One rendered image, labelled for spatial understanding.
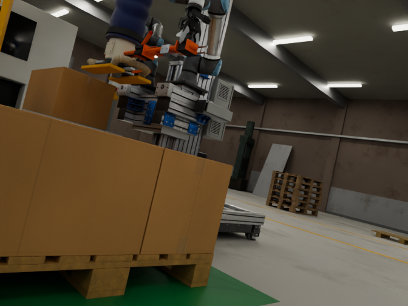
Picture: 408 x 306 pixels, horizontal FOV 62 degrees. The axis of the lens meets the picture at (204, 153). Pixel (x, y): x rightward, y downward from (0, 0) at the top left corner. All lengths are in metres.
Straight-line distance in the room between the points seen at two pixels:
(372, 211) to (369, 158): 1.66
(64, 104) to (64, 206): 1.41
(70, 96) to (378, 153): 10.57
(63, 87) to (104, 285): 1.52
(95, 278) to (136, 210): 0.26
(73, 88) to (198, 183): 1.35
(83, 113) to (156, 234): 1.39
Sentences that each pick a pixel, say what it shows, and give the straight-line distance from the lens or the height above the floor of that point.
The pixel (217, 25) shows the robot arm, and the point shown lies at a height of 1.41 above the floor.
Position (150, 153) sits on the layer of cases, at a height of 0.51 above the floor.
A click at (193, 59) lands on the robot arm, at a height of 1.21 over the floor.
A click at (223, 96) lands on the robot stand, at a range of 2.81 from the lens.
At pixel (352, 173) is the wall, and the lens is 12.15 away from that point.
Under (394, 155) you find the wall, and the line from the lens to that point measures 11.89.
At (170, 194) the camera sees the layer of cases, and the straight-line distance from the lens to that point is 1.32.
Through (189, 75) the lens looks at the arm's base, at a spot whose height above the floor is 1.10.
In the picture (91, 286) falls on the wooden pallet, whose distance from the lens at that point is 1.26.
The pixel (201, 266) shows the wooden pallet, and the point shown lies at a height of 0.09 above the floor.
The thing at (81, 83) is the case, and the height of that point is 0.88.
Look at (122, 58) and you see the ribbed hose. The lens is 1.98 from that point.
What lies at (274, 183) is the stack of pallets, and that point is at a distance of 8.28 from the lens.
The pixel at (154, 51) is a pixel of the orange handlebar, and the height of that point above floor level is 1.04.
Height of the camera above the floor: 0.50
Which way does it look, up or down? 3 degrees up
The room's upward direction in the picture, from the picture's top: 13 degrees clockwise
